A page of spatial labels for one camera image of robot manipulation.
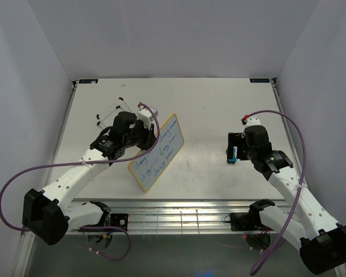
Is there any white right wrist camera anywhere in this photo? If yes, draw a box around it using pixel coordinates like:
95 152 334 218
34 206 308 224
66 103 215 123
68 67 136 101
241 115 261 127

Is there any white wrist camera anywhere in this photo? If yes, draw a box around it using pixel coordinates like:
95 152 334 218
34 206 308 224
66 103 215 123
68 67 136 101
137 102 159 129
241 115 261 127

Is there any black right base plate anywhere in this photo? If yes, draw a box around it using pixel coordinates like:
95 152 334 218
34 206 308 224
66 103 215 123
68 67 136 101
230 212 265 231

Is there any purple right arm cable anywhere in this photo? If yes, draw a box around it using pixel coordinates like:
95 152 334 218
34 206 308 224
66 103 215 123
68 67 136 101
242 109 308 276

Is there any aluminium rail frame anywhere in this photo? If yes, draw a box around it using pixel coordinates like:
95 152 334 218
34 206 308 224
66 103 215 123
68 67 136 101
13 77 346 277

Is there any blue label right corner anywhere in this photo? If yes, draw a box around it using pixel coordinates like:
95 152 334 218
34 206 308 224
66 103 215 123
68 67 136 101
249 78 270 83

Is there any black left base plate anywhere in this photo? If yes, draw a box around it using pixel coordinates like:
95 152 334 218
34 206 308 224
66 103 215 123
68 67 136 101
109 214 129 231

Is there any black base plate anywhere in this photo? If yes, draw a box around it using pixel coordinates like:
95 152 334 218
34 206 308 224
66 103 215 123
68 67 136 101
230 212 265 231
109 214 129 231

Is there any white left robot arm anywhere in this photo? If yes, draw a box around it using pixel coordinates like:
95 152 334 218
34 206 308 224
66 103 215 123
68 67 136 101
22 107 159 245

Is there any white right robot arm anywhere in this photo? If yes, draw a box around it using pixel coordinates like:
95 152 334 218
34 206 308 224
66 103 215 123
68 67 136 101
227 125 346 275

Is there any blue whiteboard eraser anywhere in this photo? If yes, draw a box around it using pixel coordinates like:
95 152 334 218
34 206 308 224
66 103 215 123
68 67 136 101
226 146 237 164

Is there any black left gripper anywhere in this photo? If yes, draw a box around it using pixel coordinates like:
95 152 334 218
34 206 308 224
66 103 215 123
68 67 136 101
123 119 158 151

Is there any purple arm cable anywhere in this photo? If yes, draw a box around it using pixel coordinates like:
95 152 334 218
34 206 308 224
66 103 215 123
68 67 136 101
0 100 161 262
242 109 308 276

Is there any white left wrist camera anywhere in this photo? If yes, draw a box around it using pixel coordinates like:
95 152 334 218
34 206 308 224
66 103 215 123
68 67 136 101
137 102 159 129

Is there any yellow framed whiteboard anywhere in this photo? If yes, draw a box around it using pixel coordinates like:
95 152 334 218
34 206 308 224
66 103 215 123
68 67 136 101
127 114 185 192

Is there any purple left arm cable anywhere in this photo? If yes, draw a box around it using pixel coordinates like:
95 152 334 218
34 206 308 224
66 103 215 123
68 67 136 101
0 100 161 262

